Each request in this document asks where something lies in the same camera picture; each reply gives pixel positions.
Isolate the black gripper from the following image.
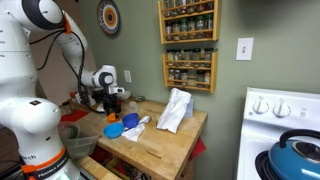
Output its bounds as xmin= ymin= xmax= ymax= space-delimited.
xmin=102 ymin=93 xmax=122 ymax=116

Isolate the red silicone mat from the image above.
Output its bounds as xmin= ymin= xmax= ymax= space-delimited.
xmin=60 ymin=109 xmax=89 ymax=123

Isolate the dark blue cup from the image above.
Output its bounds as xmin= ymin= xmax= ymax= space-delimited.
xmin=121 ymin=112 xmax=140 ymax=130

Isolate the green round lid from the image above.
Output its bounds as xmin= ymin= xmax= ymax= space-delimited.
xmin=65 ymin=124 xmax=81 ymax=140

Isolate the decorative wall plate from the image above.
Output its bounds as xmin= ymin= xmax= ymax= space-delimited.
xmin=96 ymin=0 xmax=121 ymax=36

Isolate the light wooden board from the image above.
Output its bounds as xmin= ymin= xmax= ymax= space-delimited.
xmin=75 ymin=155 xmax=122 ymax=180

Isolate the clear plastic bin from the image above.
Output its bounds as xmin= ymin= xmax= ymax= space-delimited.
xmin=59 ymin=121 xmax=101 ymax=160

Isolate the clear plastic cup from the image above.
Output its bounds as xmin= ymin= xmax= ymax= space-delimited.
xmin=128 ymin=100 xmax=139 ymax=113

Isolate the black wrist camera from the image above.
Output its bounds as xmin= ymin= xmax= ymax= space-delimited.
xmin=89 ymin=89 xmax=104 ymax=101

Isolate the white electric stove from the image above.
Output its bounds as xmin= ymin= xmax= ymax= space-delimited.
xmin=236 ymin=87 xmax=320 ymax=180

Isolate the glass spice jar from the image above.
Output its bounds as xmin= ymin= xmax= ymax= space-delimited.
xmin=167 ymin=69 xmax=176 ymax=85
xmin=172 ymin=21 xmax=181 ymax=41
xmin=180 ymin=69 xmax=189 ymax=87
xmin=187 ymin=17 xmax=196 ymax=40
xmin=183 ymin=49 xmax=193 ymax=68
xmin=166 ymin=49 xmax=175 ymax=67
xmin=165 ymin=22 xmax=173 ymax=41
xmin=204 ymin=71 xmax=212 ymax=88
xmin=196 ymin=69 xmax=205 ymax=88
xmin=174 ymin=49 xmax=183 ymax=67
xmin=203 ymin=48 xmax=214 ymax=69
xmin=192 ymin=48 xmax=202 ymax=69
xmin=195 ymin=15 xmax=205 ymax=39

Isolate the blue kettle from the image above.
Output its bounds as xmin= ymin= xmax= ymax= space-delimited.
xmin=267 ymin=129 xmax=320 ymax=180

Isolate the white paper bag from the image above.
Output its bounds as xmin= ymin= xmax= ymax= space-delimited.
xmin=156 ymin=87 xmax=193 ymax=135

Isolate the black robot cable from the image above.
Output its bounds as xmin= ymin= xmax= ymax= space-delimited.
xmin=29 ymin=29 xmax=105 ymax=114

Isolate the red hanging cloth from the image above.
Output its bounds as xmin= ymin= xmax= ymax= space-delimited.
xmin=189 ymin=136 xmax=208 ymax=162

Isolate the wooden spice tray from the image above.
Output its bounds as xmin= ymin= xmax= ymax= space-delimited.
xmin=61 ymin=99 xmax=98 ymax=113

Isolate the white cloth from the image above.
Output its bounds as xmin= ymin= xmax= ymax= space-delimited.
xmin=121 ymin=115 xmax=152 ymax=143

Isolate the white light switch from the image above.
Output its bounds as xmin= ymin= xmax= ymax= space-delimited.
xmin=235 ymin=37 xmax=255 ymax=62

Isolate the white stove knob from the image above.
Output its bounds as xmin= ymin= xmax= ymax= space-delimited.
xmin=273 ymin=98 xmax=292 ymax=118
xmin=253 ymin=96 xmax=270 ymax=115

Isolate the small pale box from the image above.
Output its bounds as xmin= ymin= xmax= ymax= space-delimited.
xmin=184 ymin=97 xmax=195 ymax=119

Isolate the green lid spice jar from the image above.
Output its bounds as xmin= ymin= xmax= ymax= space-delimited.
xmin=204 ymin=13 xmax=214 ymax=38
xmin=180 ymin=18 xmax=189 ymax=40

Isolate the black stove burner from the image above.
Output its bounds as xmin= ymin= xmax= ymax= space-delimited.
xmin=254 ymin=149 xmax=278 ymax=180

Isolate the light blue bowl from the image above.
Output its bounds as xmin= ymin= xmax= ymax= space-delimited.
xmin=102 ymin=122 xmax=125 ymax=140

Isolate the white wall outlet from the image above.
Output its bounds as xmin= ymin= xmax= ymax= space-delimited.
xmin=123 ymin=69 xmax=133 ymax=84

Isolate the wooden wall spice rack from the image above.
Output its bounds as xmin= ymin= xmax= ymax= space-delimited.
xmin=157 ymin=0 xmax=222 ymax=45
xmin=162 ymin=49 xmax=219 ymax=94

